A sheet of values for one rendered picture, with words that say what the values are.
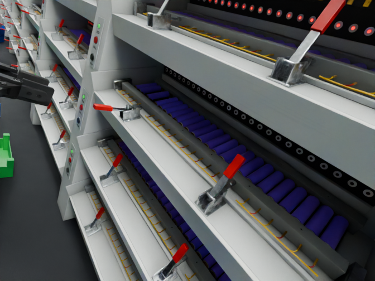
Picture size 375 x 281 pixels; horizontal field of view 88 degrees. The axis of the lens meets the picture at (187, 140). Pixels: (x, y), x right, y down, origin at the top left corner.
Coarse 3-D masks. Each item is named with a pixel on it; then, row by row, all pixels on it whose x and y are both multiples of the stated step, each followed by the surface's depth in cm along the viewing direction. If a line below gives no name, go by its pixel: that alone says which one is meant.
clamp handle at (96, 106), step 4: (96, 104) 38; (100, 104) 38; (96, 108) 37; (100, 108) 38; (104, 108) 38; (108, 108) 39; (112, 108) 39; (116, 108) 41; (120, 108) 41; (128, 108) 42
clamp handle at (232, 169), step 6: (240, 156) 26; (234, 162) 26; (240, 162) 26; (228, 168) 27; (234, 168) 26; (228, 174) 26; (234, 174) 27; (222, 180) 27; (228, 180) 27; (216, 186) 27; (222, 186) 27; (210, 192) 28; (216, 192) 27
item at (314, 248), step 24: (144, 96) 48; (168, 120) 41; (192, 144) 36; (216, 168) 33; (240, 192) 30; (264, 216) 28; (288, 216) 26; (312, 240) 24; (312, 264) 23; (336, 264) 22
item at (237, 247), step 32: (96, 96) 51; (128, 96) 52; (192, 96) 50; (128, 128) 41; (160, 128) 42; (160, 160) 34; (288, 160) 35; (192, 192) 30; (192, 224) 29; (224, 224) 26; (224, 256) 25; (256, 256) 24; (352, 256) 25
